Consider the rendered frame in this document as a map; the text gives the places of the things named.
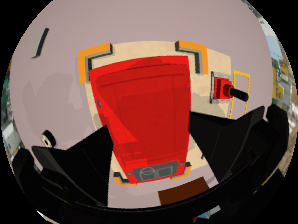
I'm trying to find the red car hood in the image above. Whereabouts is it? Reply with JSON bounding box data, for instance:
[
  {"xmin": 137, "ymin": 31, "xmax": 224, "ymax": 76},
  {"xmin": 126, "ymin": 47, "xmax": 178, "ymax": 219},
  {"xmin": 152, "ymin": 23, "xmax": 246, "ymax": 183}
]
[{"xmin": 94, "ymin": 64, "xmax": 189, "ymax": 168}]

